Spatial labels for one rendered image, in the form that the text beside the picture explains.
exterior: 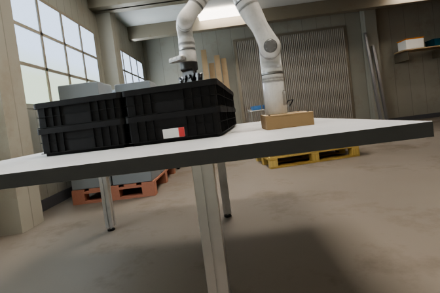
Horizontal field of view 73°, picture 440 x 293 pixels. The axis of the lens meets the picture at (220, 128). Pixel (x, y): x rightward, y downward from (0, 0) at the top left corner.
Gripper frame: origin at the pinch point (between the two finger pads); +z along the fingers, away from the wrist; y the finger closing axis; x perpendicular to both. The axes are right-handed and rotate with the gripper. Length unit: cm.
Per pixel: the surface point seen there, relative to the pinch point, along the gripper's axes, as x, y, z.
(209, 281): 30, -36, 55
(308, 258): -50, -19, 87
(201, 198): 30, -36, 32
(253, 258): -36, 5, 88
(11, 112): 26, 211, -10
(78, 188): -34, 249, 76
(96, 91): -57, 228, -29
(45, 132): 46, 43, 10
